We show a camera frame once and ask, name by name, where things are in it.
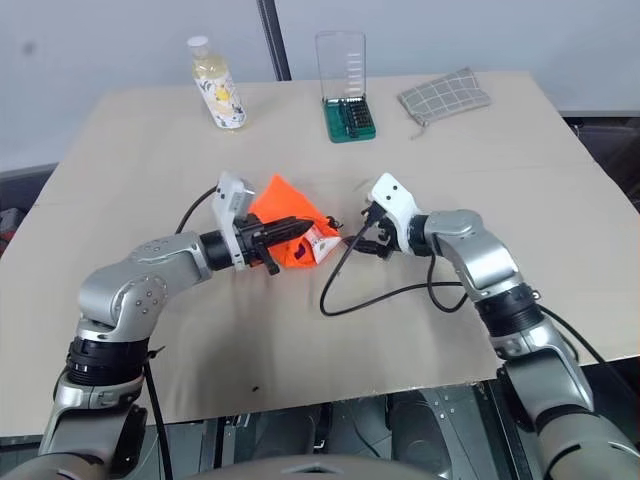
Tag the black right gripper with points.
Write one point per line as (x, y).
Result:
(386, 235)

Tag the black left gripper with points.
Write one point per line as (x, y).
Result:
(251, 235)

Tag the orange fabric pouch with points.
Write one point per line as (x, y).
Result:
(280, 200)

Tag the white tube with red print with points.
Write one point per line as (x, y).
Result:
(322, 245)

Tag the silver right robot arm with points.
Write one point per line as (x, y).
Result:
(475, 250)

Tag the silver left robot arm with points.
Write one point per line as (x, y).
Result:
(150, 260)

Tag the grey checked fabric pouch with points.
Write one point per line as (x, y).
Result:
(445, 95)

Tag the green screwdriver bit case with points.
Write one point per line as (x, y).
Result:
(350, 115)

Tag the yellow drink plastic bottle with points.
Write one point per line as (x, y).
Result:
(220, 85)

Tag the dark furniture behind table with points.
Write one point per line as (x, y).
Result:
(607, 145)

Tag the dark equipment beside table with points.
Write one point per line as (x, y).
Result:
(20, 200)

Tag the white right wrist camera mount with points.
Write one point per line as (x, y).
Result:
(395, 200)

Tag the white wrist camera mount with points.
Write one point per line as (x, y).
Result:
(226, 200)
(395, 200)

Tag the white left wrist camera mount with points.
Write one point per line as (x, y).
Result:
(226, 200)

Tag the black vertical post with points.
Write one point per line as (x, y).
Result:
(274, 40)

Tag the dark metal frame under table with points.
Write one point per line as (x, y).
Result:
(430, 425)

